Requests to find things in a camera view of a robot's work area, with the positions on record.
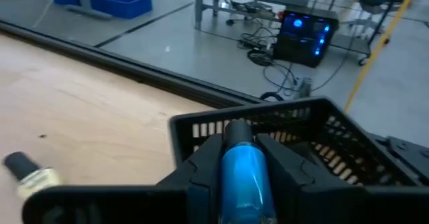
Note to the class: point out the black plastic lattice basket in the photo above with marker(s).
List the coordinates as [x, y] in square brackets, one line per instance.
[285, 108]

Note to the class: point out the black mounting plate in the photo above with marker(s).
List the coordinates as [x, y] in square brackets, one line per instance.
[409, 157]

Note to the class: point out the black aluminium table frame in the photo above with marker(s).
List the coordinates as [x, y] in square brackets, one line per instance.
[134, 69]

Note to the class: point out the black computer blue lights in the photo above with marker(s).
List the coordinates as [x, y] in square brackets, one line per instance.
[295, 49]

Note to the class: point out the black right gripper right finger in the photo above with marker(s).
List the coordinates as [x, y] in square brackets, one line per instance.
[288, 177]

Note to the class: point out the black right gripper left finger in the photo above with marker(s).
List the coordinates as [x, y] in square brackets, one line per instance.
[201, 170]

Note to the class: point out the grey power strip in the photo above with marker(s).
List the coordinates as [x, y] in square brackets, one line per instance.
[304, 86]

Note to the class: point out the bright blue nail polish bottle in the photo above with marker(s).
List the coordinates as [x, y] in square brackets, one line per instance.
[244, 177]

